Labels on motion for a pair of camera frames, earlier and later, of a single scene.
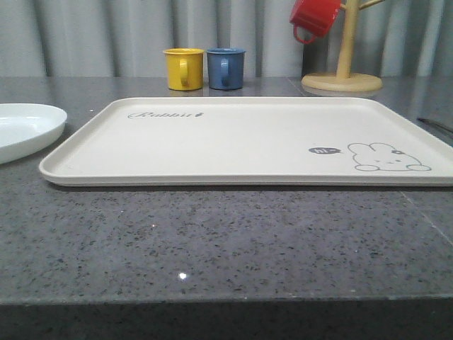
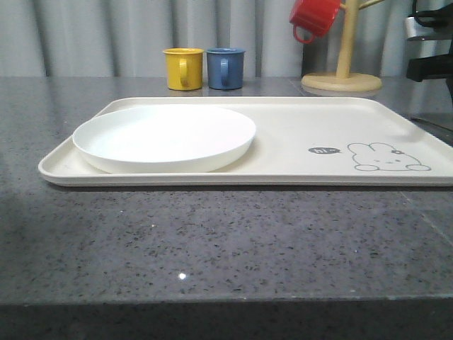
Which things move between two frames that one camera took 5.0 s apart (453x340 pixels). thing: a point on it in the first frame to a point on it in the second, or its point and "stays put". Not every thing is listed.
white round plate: [27, 129] to [164, 139]
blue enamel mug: [226, 68] stays put
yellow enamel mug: [185, 68] stays put
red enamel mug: [316, 17] stays put
